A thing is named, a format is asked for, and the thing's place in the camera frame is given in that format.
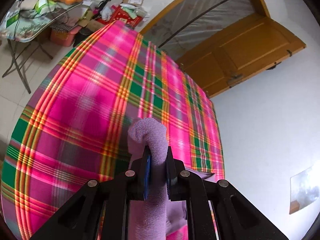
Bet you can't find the purple fleece garment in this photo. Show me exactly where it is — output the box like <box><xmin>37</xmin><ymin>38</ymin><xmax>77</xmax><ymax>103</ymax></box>
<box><xmin>126</xmin><ymin>117</ymin><xmax>217</xmax><ymax>240</ymax></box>

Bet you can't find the pink plaid tablecloth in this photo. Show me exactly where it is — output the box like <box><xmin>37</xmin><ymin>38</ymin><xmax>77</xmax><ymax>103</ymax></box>
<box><xmin>1</xmin><ymin>21</ymin><xmax>225</xmax><ymax>239</ymax></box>

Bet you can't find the wooden door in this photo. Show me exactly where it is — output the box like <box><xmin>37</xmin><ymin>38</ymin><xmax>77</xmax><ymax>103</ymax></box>
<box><xmin>176</xmin><ymin>13</ymin><xmax>306</xmax><ymax>98</ymax></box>

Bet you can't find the red gift box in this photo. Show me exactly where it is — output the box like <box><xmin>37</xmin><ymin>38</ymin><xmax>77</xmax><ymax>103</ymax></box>
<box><xmin>96</xmin><ymin>5</ymin><xmax>143</xmax><ymax>29</ymax></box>

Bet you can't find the plastic-covered doorway curtain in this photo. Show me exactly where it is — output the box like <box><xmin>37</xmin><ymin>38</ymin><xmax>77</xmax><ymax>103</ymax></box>
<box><xmin>144</xmin><ymin>0</ymin><xmax>255</xmax><ymax>61</ymax></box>

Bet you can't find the black spray bottle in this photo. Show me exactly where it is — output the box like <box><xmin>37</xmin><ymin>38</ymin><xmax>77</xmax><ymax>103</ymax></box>
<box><xmin>92</xmin><ymin>0</ymin><xmax>112</xmax><ymax>20</ymax></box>

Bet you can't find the cluttered glass side table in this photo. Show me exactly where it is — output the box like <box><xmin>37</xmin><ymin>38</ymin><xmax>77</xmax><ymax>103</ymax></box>
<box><xmin>1</xmin><ymin>0</ymin><xmax>82</xmax><ymax>93</ymax></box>

